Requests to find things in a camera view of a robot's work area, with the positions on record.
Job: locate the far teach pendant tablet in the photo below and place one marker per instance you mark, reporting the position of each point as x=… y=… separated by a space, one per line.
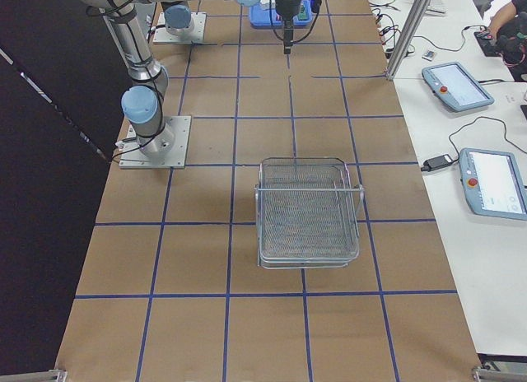
x=455 y=87

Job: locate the green terminal block component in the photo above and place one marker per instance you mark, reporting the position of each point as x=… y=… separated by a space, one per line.
x=304 y=16

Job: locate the near teach pendant tablet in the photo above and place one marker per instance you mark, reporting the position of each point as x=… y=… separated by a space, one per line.
x=492 y=183

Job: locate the black power adapter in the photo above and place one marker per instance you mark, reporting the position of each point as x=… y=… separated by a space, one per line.
x=437 y=163

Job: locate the operator hand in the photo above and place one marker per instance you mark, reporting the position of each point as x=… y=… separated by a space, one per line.
x=494 y=26

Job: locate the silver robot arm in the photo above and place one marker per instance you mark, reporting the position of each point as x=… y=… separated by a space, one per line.
x=178 y=17
x=142 y=103

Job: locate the black joystick controller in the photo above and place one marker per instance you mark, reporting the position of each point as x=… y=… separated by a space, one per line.
x=490 y=45

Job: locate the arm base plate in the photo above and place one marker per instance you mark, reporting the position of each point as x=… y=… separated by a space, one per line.
x=168 y=149
x=192 y=35

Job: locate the silver wire mesh shelf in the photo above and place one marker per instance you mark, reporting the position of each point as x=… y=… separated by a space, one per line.
x=306 y=213

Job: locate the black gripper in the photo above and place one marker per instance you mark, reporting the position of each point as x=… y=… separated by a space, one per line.
x=286 y=7

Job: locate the teach pendant tablet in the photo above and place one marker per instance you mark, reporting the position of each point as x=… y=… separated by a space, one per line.
x=492 y=183
x=455 y=87

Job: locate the white electrical component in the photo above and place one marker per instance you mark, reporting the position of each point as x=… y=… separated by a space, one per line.
x=267 y=4

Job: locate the aluminium frame post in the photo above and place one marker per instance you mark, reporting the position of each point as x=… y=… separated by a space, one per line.
x=413 y=20

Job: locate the blue plastic tray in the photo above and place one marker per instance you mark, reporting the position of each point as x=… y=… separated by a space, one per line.
x=266 y=19

